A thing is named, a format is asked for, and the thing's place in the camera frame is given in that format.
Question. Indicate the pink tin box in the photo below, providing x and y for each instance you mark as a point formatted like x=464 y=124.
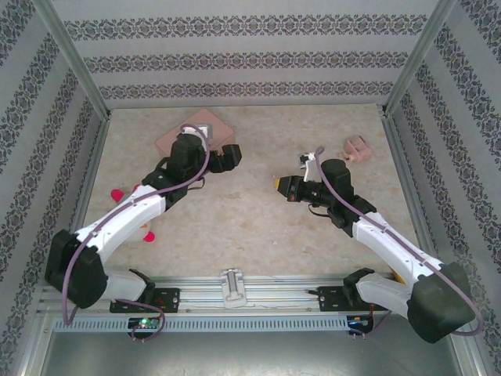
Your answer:
x=217 y=125

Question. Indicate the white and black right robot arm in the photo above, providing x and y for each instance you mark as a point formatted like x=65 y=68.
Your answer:
x=438 y=309

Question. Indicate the white latch bracket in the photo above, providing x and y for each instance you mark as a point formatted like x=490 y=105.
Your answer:
x=233 y=297

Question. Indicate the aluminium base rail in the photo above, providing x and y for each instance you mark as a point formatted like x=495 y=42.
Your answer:
x=274 y=293

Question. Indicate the small brass padlock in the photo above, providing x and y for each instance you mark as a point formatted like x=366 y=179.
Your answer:
x=277 y=183

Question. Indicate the aluminium side rail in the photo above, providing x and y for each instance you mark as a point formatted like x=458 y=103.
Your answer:
x=410 y=188
x=87 y=188

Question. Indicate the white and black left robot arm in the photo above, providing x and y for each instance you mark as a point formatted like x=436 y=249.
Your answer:
x=117 y=227

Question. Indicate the small circuit board green light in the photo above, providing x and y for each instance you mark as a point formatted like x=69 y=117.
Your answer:
x=144 y=323

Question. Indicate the small circuit board blue light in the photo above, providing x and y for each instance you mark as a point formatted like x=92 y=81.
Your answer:
x=358 y=322

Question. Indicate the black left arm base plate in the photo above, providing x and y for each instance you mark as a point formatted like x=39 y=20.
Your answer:
x=168 y=299

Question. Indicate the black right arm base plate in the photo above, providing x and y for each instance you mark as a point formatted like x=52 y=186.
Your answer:
x=330 y=299

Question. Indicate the aluminium frame post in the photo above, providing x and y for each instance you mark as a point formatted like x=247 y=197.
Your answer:
x=420 y=55
x=70 y=55

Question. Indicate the small pink toy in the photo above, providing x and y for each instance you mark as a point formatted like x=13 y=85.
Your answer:
x=362 y=150

